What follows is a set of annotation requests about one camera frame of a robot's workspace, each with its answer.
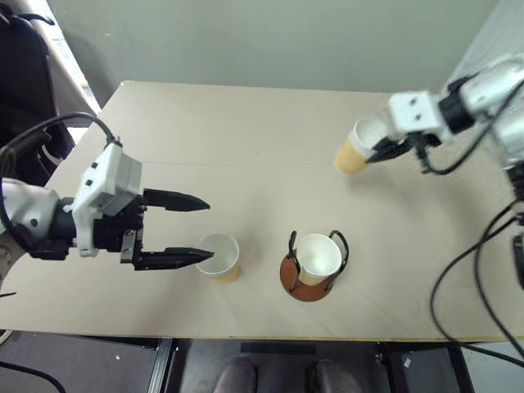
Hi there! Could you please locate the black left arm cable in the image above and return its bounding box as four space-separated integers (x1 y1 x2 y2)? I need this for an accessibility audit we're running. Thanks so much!
0 112 123 173

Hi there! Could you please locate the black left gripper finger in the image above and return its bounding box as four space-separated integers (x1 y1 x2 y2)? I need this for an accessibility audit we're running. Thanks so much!
134 246 215 272
142 188 211 214

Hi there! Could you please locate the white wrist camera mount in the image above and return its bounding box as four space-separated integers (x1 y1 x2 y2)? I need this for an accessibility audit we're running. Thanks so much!
386 90 445 145
67 141 144 258

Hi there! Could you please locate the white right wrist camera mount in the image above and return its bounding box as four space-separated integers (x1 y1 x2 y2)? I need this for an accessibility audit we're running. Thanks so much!
386 90 445 145

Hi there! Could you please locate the thin black floor cable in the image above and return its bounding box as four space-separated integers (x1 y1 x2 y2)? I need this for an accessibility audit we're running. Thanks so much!
0 359 69 393

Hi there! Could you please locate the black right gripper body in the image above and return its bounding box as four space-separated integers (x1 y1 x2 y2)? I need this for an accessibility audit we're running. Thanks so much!
403 130 442 161

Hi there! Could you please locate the black metal table frame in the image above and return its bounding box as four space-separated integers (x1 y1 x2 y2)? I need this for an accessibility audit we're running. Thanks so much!
0 333 478 393

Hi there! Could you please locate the black office chair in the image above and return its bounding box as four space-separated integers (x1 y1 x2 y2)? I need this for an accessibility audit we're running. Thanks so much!
0 11 78 188

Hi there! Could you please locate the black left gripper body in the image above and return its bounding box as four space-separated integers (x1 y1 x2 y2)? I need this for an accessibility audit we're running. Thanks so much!
93 195 147 270

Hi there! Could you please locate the long black cable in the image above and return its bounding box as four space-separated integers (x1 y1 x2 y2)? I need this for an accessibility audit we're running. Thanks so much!
429 201 524 368
474 212 524 354

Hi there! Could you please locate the wire cup holder wooden base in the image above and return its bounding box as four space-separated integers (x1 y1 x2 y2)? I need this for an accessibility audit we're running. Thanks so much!
278 229 350 304

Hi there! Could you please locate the tan paper cup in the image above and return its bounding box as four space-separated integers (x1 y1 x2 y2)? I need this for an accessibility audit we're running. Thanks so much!
333 115 388 177
295 233 343 287
193 233 241 285

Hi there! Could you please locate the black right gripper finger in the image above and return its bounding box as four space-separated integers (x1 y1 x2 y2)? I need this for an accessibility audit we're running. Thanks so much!
371 137 405 151
364 141 411 165

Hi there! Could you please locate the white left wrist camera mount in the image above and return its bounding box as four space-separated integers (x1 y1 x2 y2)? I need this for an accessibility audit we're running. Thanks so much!
67 141 144 258

